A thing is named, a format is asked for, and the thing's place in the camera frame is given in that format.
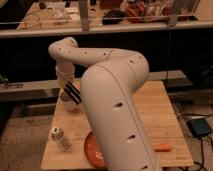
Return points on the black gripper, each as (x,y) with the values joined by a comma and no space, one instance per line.
(73,92)

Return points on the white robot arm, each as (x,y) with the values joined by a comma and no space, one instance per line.
(112,76)

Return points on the white ceramic cup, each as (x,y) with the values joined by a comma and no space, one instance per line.
(67,102)

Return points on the white plastic bottle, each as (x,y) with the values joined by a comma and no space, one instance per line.
(60,138)

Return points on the orange plate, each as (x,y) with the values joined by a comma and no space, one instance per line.
(92,151)

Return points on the black bag on shelf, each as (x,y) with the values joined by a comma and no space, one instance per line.
(112,17)

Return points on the orange carrot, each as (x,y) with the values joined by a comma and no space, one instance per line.
(166,147)

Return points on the black foot pedal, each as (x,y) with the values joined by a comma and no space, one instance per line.
(199,127)

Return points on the metal shelf post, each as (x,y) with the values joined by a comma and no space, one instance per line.
(84,18)

